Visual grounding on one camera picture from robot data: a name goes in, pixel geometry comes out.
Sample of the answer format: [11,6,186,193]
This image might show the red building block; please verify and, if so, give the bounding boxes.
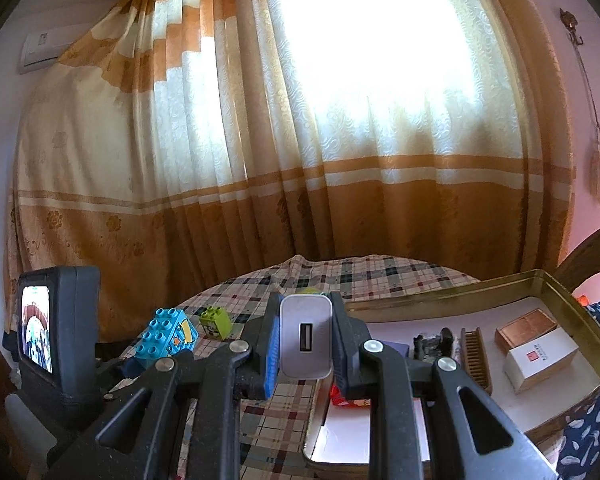
[329,384,372,409]

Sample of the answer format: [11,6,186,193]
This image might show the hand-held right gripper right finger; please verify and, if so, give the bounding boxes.
[330,292,556,480]

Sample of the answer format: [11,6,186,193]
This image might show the green building block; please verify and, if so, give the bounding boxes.
[199,306,237,342]

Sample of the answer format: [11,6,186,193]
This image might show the white box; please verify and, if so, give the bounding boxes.
[503,328,579,395]

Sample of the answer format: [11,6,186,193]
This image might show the wooden chair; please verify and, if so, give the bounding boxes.
[560,219,600,307]

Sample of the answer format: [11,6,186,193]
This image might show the grey speckled object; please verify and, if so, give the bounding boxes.
[411,326,457,362]

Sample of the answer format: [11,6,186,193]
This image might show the gold tin tray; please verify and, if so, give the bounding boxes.
[302,268,600,467]

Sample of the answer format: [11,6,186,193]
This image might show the plaid tablecloth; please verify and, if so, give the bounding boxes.
[120,253,482,480]

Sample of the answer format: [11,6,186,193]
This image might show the blue building block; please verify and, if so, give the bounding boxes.
[134,307,199,372]

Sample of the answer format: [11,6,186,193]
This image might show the purple rectangular block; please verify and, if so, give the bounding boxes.
[379,341,412,359]

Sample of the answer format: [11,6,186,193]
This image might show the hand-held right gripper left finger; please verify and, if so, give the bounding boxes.
[55,292,282,480]

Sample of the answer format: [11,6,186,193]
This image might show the copper tin box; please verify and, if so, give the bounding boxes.
[495,308,559,354]

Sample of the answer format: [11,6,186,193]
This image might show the blue feather-print cloth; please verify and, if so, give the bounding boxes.
[557,299,600,480]

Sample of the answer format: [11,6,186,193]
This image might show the wooden comb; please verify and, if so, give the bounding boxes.
[460,326,494,397]

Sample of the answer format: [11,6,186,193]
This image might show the wall tassel hanging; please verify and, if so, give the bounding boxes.
[559,7,600,217]

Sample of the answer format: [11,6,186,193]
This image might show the white charger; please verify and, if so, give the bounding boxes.
[278,294,335,382]

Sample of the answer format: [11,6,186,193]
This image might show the white air conditioner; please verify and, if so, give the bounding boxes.
[19,23,90,75]

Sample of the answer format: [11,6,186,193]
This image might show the cream and orange curtain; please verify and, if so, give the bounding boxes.
[2,0,579,357]

